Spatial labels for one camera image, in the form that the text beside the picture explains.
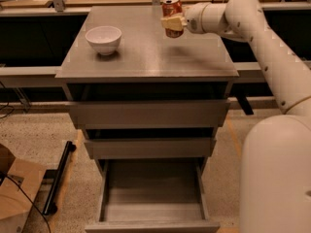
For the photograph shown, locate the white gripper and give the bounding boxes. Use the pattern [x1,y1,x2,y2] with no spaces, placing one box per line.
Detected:
[160,3,207,34]

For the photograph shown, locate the red coke can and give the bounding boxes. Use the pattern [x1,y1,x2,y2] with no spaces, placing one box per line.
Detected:
[162,0,184,38]

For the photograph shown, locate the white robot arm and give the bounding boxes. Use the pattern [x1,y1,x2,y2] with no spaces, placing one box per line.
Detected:
[161,0,311,233]

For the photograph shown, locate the grey drawer cabinet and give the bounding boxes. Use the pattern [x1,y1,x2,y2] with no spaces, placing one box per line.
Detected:
[56,6,238,164]

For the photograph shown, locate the grey middle drawer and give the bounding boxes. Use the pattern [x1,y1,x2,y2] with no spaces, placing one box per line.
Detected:
[85,137,216,159]

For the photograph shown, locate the grey top drawer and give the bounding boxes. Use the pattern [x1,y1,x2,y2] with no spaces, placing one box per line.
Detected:
[70,100,229,129]

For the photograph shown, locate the grey open bottom drawer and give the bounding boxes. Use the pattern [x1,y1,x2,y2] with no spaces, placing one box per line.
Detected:
[86,158,220,233]

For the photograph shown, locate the white ceramic bowl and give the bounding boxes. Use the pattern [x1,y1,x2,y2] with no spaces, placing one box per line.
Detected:
[86,26,122,55]

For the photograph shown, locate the black bar left floor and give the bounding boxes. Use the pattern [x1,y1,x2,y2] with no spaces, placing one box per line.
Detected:
[43,141,76,216]

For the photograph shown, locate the brown cardboard box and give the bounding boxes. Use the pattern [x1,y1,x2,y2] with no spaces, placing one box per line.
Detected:
[0,145,46,233]

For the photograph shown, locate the grey metal rail frame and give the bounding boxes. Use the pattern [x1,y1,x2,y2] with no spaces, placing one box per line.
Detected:
[0,2,311,89]

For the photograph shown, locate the black cable on box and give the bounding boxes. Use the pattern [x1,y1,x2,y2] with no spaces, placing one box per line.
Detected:
[0,172,52,233]

